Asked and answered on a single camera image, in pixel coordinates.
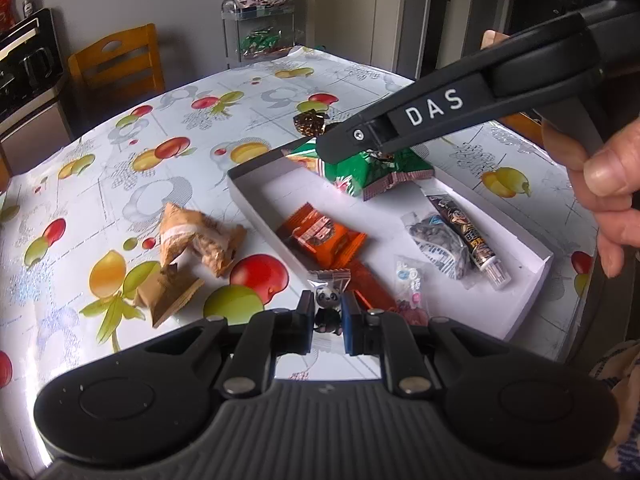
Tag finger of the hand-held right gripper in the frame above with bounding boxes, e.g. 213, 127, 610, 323
315, 111, 402, 166

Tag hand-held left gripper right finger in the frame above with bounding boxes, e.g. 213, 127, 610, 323
341, 291, 531, 399

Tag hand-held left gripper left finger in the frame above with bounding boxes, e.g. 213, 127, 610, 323
120, 290, 316, 399

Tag panda print snack packet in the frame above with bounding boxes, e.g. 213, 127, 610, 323
306, 269, 354, 337

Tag green snack bag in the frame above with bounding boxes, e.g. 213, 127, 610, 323
286, 137, 437, 202

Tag red orange snack packet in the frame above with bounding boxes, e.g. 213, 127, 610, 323
344, 259, 402, 312

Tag small clear candy packet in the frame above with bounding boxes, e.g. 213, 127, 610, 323
393, 254, 432, 328

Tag white cardboard box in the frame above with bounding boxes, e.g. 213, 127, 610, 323
226, 141, 556, 342

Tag clear sunflower seed packet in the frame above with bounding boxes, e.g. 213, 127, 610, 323
403, 211, 477, 292

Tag black yellow tube snack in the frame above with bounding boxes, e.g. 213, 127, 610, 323
424, 191, 512, 289

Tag person's right hand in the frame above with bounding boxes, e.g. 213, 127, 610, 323
541, 119, 640, 279

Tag brown gold chocolate wrapper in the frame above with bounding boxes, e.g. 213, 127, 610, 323
293, 107, 329, 138

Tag triangular brown snack packet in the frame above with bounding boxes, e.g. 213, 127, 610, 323
158, 202, 248, 278

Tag green wrapped candies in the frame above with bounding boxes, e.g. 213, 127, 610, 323
239, 29, 282, 57

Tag small brown snack packet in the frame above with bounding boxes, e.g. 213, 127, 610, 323
133, 263, 206, 329

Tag fruit print tablecloth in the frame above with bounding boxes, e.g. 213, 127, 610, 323
0, 45, 601, 466

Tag wooden chair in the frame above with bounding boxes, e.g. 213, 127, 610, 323
66, 22, 167, 107

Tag person's patterned clothing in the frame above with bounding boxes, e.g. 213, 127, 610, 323
589, 339, 640, 463

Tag black oven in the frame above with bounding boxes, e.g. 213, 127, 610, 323
0, 6, 74, 163

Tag metal wire rack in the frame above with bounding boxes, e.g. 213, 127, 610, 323
219, 0, 307, 70

